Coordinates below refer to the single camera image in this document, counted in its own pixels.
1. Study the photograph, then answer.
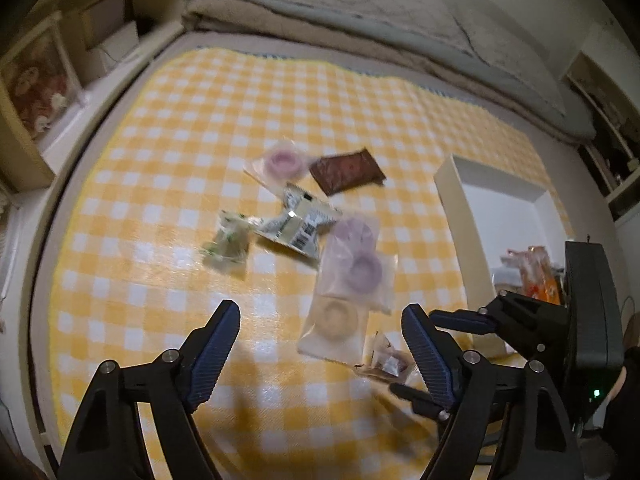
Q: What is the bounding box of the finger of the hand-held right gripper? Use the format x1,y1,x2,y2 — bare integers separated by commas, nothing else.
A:
389,381,449,420
429,292,570,363

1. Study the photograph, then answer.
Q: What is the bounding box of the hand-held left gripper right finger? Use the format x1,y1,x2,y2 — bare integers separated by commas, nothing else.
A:
401,303,585,480

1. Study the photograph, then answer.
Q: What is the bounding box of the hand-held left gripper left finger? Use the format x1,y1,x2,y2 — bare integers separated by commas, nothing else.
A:
57,299,242,480

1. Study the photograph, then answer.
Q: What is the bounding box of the small clear reddish snack packet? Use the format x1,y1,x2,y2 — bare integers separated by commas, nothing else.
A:
354,331,418,383

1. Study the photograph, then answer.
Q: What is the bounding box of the orange snack packet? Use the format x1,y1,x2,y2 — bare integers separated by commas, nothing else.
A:
520,245,566,306

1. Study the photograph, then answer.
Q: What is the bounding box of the beige donut packet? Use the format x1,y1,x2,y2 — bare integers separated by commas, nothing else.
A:
297,292,371,363

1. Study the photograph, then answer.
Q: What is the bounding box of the small green snack packet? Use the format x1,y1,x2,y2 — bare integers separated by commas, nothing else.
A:
201,210,263,278

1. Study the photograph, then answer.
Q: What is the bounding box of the purple donut packet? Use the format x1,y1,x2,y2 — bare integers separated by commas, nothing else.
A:
244,139,307,187
319,240,399,315
327,216,382,256

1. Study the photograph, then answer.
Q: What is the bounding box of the white cardboard box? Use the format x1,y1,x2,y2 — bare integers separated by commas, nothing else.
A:
434,154,571,358

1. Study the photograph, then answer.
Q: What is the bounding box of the silver barcode snack packet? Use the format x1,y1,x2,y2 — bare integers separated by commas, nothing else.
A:
255,185,343,263

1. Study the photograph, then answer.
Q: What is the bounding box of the brown snack packet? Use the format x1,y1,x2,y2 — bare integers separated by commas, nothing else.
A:
309,147,387,196

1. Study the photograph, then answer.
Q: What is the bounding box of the white side shelf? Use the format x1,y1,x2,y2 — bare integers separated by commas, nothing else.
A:
565,25,640,221

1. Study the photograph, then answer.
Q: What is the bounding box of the yellow checkered mat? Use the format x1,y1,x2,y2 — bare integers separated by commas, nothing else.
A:
47,47,576,480

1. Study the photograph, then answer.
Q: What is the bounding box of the grey blanket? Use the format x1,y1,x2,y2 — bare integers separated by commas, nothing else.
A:
182,0,596,141

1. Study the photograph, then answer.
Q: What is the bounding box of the wooden shelf unit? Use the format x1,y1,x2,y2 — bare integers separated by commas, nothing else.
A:
0,0,186,196

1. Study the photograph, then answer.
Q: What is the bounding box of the white storage box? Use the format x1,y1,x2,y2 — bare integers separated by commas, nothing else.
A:
82,20,141,78

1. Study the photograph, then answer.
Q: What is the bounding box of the beige duvet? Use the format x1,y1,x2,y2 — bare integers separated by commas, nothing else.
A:
182,0,501,91

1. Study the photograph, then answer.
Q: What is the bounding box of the red doll in frame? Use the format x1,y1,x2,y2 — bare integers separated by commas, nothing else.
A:
0,12,83,141

